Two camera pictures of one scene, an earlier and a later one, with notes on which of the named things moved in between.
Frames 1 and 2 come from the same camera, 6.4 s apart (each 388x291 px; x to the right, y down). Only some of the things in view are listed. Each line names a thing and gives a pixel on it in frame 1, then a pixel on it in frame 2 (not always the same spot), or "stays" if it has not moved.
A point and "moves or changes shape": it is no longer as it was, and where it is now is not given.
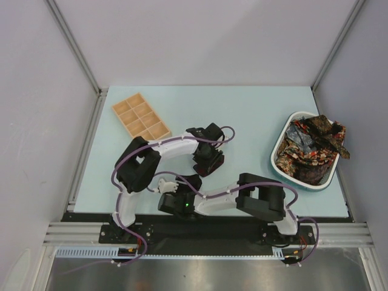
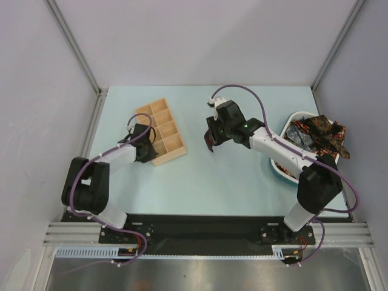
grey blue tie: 302,139 stays
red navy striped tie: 204,170 moves or changes shape
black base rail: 208,234 stays
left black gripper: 216,154 to 150,156
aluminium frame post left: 69,35 stays
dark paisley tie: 322,131 stays
